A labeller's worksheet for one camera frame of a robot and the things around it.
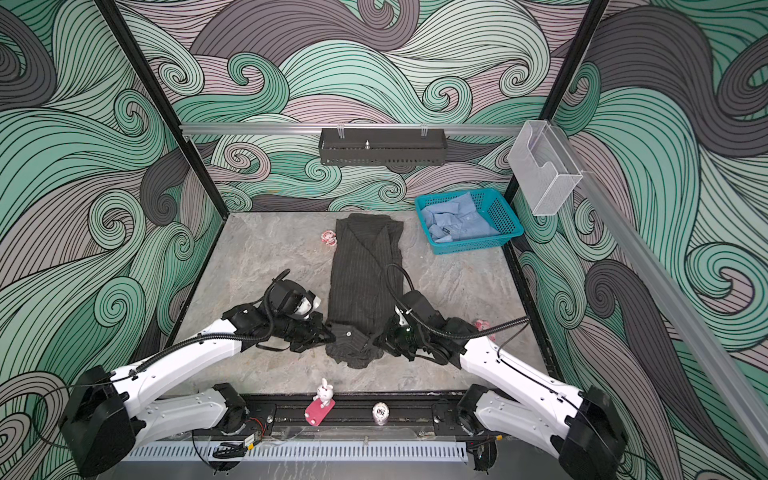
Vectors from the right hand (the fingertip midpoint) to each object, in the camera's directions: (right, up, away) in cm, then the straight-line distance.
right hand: (371, 343), depth 73 cm
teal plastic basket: (+48, +38, +45) cm, 76 cm away
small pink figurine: (-17, +26, +37) cm, 48 cm away
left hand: (-9, +1, +2) cm, 9 cm away
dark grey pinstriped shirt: (-2, +10, +25) cm, 27 cm away
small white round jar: (+2, -15, -4) cm, 16 cm away
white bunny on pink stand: (-12, -14, -1) cm, 19 cm away
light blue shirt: (+32, +33, +40) cm, 61 cm away
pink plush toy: (+21, +10, -18) cm, 30 cm away
